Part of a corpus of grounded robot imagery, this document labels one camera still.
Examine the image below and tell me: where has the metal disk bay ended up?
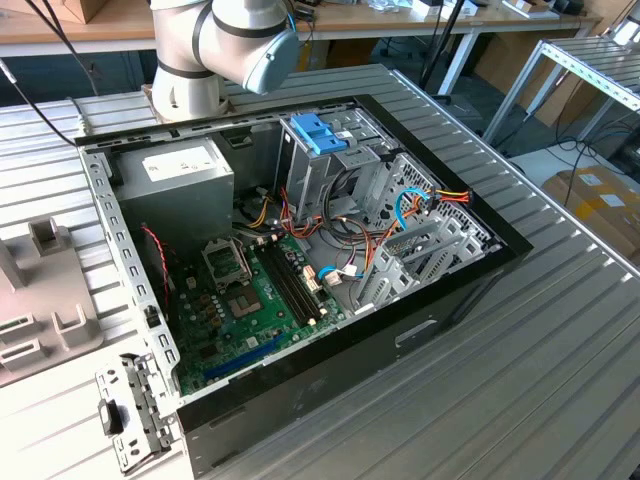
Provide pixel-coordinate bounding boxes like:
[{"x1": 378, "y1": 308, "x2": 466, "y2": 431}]
[{"x1": 349, "y1": 219, "x2": 504, "y2": 316}]

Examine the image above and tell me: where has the black RAM slot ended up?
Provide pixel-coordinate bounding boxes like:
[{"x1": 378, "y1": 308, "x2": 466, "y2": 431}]
[
  {"x1": 260, "y1": 243, "x2": 307, "y2": 328},
  {"x1": 266, "y1": 242, "x2": 312, "y2": 327},
  {"x1": 277, "y1": 239, "x2": 324, "y2": 323},
  {"x1": 271, "y1": 240, "x2": 318, "y2": 325}
]

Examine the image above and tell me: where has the metal optical drive cage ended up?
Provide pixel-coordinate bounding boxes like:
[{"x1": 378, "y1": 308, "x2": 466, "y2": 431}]
[{"x1": 273, "y1": 107, "x2": 396, "y2": 226}]

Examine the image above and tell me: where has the metal locking lever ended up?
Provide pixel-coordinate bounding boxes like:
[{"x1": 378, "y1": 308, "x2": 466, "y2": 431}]
[{"x1": 237, "y1": 238, "x2": 252, "y2": 282}]

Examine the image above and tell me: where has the green motherboard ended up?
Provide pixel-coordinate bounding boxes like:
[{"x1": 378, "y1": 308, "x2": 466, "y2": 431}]
[{"x1": 167, "y1": 232, "x2": 351, "y2": 396}]

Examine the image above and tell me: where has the CPU socket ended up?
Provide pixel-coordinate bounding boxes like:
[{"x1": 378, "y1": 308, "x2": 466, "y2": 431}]
[{"x1": 222, "y1": 284, "x2": 264, "y2": 321}]

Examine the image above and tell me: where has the metal socket cover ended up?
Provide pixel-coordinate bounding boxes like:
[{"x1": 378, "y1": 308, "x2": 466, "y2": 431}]
[{"x1": 199, "y1": 238, "x2": 251, "y2": 290}]

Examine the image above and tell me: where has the blue plastic drive latch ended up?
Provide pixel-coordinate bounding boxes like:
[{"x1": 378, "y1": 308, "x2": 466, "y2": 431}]
[{"x1": 289, "y1": 113, "x2": 347, "y2": 157}]

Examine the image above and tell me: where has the blue expansion slot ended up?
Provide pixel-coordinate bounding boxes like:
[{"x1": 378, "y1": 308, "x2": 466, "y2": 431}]
[{"x1": 202, "y1": 332, "x2": 286, "y2": 381}]

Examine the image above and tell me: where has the black open PC case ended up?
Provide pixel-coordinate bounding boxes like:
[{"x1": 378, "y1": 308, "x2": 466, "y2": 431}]
[{"x1": 73, "y1": 93, "x2": 535, "y2": 479}]

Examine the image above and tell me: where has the grey power supply unit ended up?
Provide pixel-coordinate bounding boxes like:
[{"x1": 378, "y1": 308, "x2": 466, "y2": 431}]
[{"x1": 115, "y1": 135, "x2": 236, "y2": 251}]

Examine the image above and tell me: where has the long wooden desk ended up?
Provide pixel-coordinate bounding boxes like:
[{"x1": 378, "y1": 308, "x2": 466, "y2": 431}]
[{"x1": 0, "y1": 0, "x2": 604, "y2": 96}]

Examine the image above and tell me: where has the cardboard box with labels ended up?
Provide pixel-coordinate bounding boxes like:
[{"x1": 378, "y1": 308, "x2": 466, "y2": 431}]
[{"x1": 542, "y1": 167, "x2": 640, "y2": 269}]

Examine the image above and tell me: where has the brown cardboard sheet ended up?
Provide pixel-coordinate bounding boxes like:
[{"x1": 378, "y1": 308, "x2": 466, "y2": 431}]
[{"x1": 472, "y1": 32, "x2": 609, "y2": 129}]

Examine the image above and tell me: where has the grey parts rack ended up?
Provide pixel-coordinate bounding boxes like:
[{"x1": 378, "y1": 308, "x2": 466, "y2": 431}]
[{"x1": 0, "y1": 215, "x2": 104, "y2": 389}]

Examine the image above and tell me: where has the cardboard box on desk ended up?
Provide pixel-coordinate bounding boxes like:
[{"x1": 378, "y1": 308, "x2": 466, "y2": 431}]
[{"x1": 49, "y1": 0, "x2": 109, "y2": 25}]

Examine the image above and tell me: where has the orange and black wire bundle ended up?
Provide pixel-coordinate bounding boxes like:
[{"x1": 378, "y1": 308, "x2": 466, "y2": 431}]
[{"x1": 279, "y1": 187, "x2": 401, "y2": 281}]

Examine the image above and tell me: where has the blue wire with white label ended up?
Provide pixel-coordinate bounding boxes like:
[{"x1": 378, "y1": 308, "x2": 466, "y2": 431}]
[{"x1": 317, "y1": 267, "x2": 361, "y2": 289}]

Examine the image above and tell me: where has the yellow and black wire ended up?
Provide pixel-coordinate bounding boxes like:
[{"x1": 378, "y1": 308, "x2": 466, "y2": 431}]
[{"x1": 244, "y1": 187, "x2": 274, "y2": 231}]

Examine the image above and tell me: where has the blue disk data wire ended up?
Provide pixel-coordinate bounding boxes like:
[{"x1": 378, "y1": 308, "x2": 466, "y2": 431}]
[{"x1": 394, "y1": 185, "x2": 434, "y2": 231}]

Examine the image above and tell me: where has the orange yellow red power wire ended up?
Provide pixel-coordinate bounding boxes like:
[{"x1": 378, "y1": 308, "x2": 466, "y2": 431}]
[{"x1": 419, "y1": 185, "x2": 474, "y2": 216}]

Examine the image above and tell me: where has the red and black fan wire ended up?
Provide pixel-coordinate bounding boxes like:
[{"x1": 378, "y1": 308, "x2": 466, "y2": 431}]
[{"x1": 140, "y1": 224, "x2": 176, "y2": 306}]

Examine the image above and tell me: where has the metal card retention bracket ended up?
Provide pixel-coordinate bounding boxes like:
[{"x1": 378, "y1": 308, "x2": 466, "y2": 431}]
[{"x1": 94, "y1": 352, "x2": 177, "y2": 475}]

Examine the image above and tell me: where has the aluminium frame side table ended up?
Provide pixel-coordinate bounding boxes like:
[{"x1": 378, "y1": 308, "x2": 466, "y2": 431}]
[{"x1": 482, "y1": 37, "x2": 640, "y2": 146}]

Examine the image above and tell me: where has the black cable with silver ferrule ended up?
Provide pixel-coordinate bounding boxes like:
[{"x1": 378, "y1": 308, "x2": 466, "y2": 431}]
[{"x1": 0, "y1": 58, "x2": 79, "y2": 148}]

